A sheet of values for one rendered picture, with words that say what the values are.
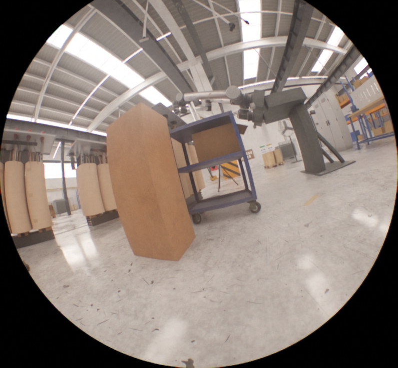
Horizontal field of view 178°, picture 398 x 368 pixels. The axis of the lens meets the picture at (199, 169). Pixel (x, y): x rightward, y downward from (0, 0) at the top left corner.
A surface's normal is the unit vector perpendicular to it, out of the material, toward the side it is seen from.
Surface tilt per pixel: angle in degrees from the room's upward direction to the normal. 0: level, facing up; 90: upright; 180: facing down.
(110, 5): 180
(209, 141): 90
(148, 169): 90
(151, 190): 90
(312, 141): 90
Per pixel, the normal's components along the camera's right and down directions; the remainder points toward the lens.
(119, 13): 0.25, 0.97
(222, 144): -0.20, -0.02
